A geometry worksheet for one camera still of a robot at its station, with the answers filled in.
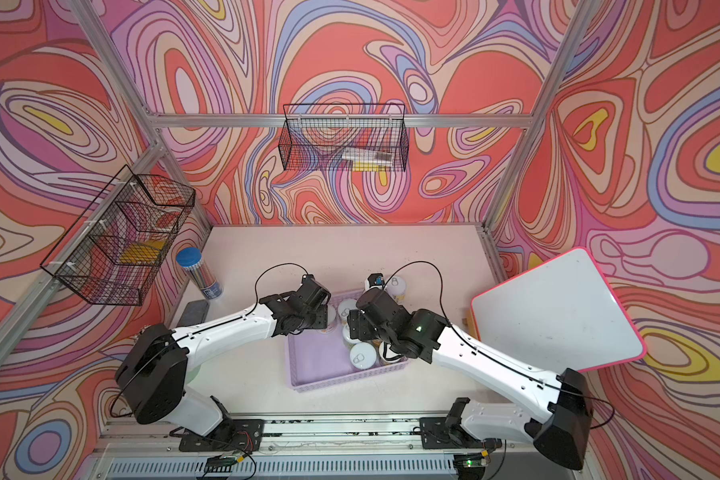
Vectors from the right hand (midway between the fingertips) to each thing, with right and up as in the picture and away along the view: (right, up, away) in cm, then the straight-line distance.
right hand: (365, 325), depth 75 cm
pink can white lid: (-1, -10, +6) cm, 11 cm away
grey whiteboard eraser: (-54, -1, +19) cm, 57 cm away
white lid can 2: (-6, +2, +15) cm, 17 cm away
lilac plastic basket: (-13, -12, +10) cm, 21 cm away
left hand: (-12, -1, +13) cm, 18 cm away
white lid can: (-10, 0, +14) cm, 17 cm away
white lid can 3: (-4, -1, -7) cm, 8 cm away
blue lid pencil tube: (-51, +17, +12) cm, 55 cm away
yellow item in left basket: (-55, +19, -3) cm, 58 cm away
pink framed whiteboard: (+52, +2, +2) cm, 52 cm away
